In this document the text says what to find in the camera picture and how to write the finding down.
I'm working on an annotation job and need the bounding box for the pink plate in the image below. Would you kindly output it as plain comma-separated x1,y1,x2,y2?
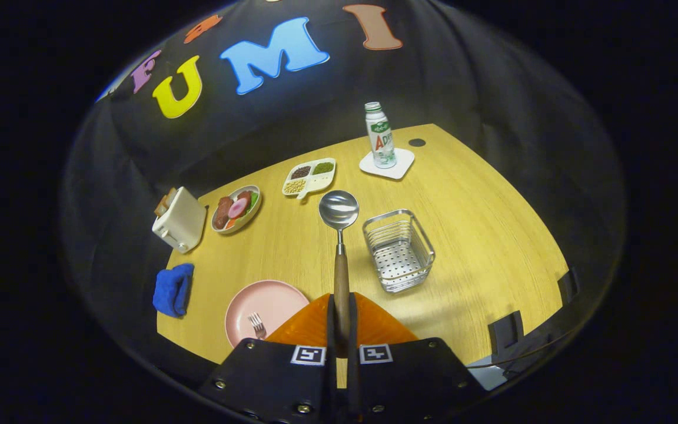
224,280,311,348

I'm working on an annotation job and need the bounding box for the wooden handled metal spoon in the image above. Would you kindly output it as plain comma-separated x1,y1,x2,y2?
318,190,361,389

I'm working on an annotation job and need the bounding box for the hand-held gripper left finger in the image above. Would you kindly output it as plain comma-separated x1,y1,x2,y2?
198,293,340,424

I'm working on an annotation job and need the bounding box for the black bracket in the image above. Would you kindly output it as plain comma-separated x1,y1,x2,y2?
557,268,580,306
488,310,525,357

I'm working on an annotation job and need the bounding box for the white square coaster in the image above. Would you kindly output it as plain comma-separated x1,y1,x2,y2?
359,147,416,180

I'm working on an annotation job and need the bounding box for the cream divided tray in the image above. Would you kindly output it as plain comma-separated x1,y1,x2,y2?
282,158,337,201

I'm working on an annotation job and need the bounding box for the white bottle with green cap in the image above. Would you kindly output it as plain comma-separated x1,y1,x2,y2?
365,102,397,170

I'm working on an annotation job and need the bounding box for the beige food bowl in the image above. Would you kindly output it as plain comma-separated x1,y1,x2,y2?
211,185,262,235

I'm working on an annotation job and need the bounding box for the blue folded cloth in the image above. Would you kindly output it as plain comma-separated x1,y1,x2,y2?
152,263,195,319

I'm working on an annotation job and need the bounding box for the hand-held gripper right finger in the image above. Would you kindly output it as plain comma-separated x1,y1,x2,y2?
348,293,487,424

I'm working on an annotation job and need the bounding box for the metal wire basket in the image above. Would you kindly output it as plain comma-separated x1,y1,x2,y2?
363,209,436,294

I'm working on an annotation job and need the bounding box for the brown sausage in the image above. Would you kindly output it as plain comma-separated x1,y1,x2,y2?
214,197,234,230

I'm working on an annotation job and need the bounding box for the cream toaster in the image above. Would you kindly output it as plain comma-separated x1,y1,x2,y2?
152,187,207,254

